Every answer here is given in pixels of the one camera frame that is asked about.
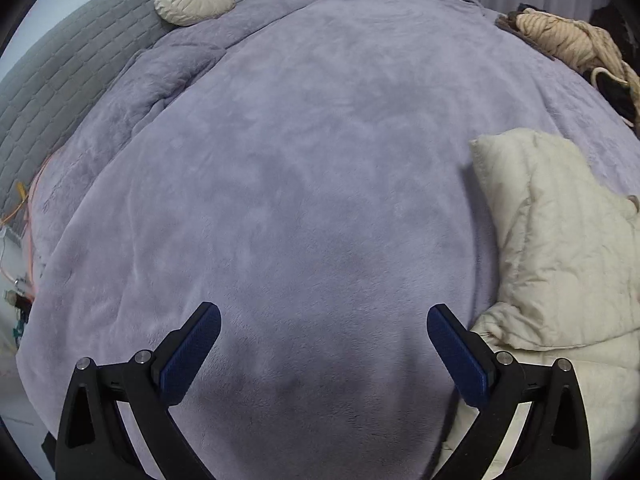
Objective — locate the cream puffer jacket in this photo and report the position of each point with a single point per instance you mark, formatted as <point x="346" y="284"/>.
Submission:
<point x="569" y="276"/>

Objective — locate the lavender plush blanket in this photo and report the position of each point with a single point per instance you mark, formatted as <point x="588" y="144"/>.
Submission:
<point x="304" y="165"/>

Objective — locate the grey quilted headboard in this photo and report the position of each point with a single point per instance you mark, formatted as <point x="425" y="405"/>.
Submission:
<point x="52" y="87"/>

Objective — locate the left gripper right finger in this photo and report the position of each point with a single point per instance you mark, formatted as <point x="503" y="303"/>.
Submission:
<point x="492" y="382"/>

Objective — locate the beige clothes pile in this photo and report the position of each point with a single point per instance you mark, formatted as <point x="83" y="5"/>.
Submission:
<point x="587" y="49"/>

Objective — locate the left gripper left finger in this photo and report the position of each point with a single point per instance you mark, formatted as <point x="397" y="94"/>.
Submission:
<point x="154" y="381"/>

